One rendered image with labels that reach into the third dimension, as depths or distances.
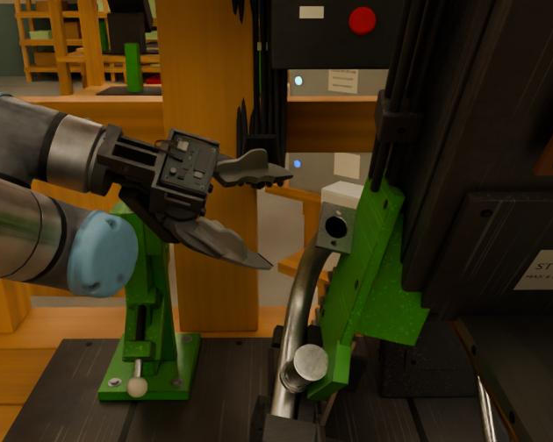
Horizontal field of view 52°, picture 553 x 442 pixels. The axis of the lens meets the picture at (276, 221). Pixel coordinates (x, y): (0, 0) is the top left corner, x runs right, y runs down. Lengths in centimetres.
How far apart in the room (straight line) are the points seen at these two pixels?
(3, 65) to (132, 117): 1085
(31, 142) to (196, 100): 34
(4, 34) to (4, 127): 1112
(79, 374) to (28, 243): 51
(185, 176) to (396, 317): 26
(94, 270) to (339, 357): 26
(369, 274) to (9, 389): 63
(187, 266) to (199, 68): 33
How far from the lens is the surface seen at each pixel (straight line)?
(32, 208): 47
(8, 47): 1174
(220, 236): 59
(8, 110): 62
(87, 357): 98
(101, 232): 49
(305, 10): 76
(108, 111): 100
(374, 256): 55
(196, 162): 57
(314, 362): 61
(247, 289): 99
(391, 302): 59
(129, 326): 85
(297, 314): 73
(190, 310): 102
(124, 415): 85
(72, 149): 60
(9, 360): 106
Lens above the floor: 144
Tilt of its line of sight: 22 degrees down
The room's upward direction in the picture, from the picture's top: straight up
